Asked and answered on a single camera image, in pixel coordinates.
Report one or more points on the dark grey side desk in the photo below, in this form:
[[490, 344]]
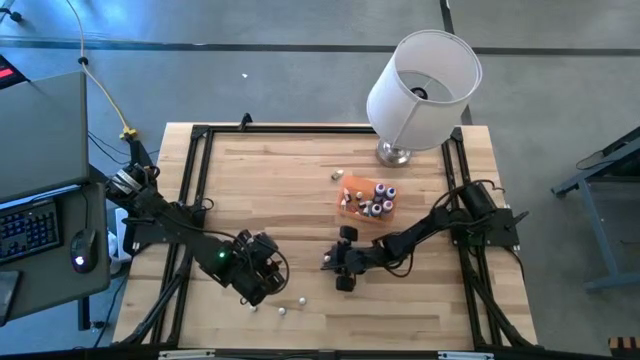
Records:
[[55, 290]]

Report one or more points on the white shade table lamp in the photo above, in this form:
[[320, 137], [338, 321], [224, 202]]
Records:
[[400, 110]]

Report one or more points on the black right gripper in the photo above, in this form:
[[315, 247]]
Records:
[[352, 260]]

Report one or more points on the black backlit keyboard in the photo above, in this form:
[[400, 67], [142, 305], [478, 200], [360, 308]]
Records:
[[27, 230]]

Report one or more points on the small red dropper bottle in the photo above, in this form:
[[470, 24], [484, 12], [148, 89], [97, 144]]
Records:
[[344, 202]]

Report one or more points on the black device with red light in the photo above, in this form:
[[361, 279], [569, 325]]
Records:
[[7, 72]]

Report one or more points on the large purple food colouring bottle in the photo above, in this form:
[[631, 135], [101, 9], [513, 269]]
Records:
[[387, 205]]

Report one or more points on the black computer mouse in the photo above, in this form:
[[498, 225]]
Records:
[[83, 250]]

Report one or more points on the black clamp on frame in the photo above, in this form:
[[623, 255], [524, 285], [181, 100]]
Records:
[[245, 120]]

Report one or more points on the large black food colouring bottle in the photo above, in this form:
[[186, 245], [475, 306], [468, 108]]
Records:
[[376, 209]]

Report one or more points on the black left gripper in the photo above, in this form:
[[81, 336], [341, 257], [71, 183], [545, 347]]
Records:
[[250, 267]]

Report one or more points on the blue-grey metal table frame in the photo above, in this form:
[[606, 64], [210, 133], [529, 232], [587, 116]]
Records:
[[595, 225]]

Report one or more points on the black aluminium table frame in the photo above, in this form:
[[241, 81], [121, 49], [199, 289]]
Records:
[[300, 129]]

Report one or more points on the large blue food colouring bottle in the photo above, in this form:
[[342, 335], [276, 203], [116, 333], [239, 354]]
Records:
[[390, 192]]

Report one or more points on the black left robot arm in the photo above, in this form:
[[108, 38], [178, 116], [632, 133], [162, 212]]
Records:
[[165, 215]]

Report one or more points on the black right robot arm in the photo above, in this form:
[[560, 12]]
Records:
[[415, 232]]

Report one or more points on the grey laptop lid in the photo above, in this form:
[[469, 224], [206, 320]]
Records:
[[45, 135]]

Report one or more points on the orange translucent plastic bin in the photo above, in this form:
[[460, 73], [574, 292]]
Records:
[[352, 213]]

